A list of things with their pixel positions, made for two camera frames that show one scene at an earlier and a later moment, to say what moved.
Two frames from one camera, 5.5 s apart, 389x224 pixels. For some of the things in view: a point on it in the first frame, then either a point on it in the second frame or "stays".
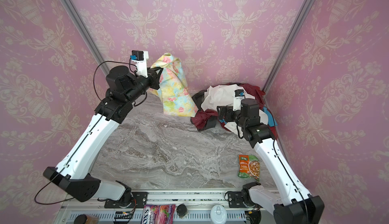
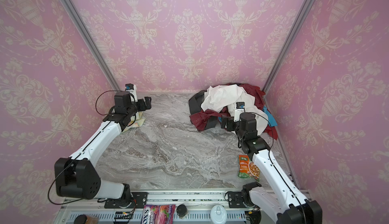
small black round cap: x=181 y=210 stays
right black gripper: x=221 y=113 → x=229 y=124
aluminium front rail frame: x=190 y=209 stays
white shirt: x=222 y=96 stays
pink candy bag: x=158 y=214 stays
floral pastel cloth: x=173 y=91 → x=138 y=121
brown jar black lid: x=86 y=219 stays
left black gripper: x=151 y=74 → x=148 y=104
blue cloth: x=271 y=120 stays
